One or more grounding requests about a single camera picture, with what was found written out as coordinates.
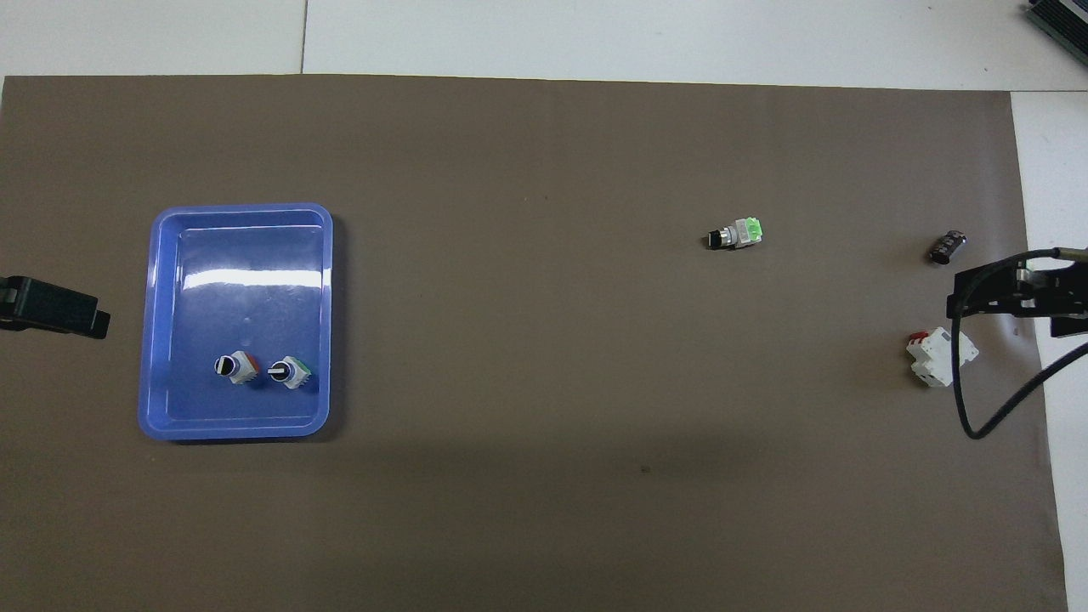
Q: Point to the light green selector switch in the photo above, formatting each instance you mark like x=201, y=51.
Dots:
x=748, y=231

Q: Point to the small black terminal block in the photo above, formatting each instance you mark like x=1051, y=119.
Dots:
x=948, y=246

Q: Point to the brown table mat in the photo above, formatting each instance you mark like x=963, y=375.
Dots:
x=510, y=510

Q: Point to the white red circuit breaker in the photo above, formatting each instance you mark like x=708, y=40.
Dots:
x=935, y=357

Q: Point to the blue plastic tray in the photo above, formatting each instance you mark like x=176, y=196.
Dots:
x=238, y=280

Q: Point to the dark green selector switch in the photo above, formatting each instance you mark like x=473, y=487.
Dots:
x=293, y=374

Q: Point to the grey ribbed device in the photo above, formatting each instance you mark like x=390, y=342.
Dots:
x=1062, y=15

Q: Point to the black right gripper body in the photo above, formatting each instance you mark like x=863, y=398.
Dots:
x=1062, y=289

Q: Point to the orange selector switch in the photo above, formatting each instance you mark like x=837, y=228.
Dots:
x=242, y=367

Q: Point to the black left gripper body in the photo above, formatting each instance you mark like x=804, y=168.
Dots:
x=7, y=306

